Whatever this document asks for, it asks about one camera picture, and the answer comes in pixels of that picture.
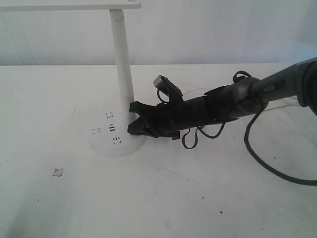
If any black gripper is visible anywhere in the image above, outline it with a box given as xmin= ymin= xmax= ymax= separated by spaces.
xmin=127 ymin=97 xmax=210 ymax=140

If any white desk lamp with sockets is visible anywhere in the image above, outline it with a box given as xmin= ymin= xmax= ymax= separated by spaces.
xmin=0 ymin=0 xmax=144 ymax=157

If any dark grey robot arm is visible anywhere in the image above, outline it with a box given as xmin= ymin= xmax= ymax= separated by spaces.
xmin=127 ymin=58 xmax=317 ymax=139

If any small torn paper scrap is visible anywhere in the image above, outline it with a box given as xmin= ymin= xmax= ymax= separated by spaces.
xmin=52 ymin=168 xmax=64 ymax=177

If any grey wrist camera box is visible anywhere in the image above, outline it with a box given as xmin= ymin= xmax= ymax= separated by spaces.
xmin=153 ymin=75 xmax=183 ymax=103

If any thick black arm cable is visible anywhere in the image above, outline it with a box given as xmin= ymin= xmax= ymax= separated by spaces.
xmin=244 ymin=99 xmax=317 ymax=186

